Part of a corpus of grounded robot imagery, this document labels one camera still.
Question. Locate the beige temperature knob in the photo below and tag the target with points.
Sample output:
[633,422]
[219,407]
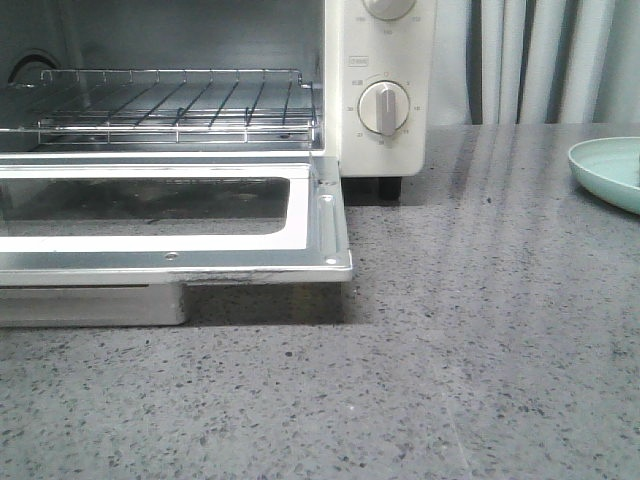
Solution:
[388,10]

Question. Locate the beige timer knob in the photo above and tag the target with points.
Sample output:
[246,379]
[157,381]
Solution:
[383,107]

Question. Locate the white Toshiba toaster oven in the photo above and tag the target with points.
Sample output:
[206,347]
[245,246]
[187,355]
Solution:
[337,46]

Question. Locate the grey white curtain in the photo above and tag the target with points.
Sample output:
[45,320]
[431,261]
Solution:
[535,62]

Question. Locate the mint green plate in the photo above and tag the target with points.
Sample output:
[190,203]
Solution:
[609,169]

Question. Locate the metal wire oven rack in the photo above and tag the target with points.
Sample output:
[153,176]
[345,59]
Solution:
[222,108]

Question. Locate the glass oven door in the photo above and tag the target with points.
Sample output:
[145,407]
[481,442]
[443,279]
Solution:
[115,238]

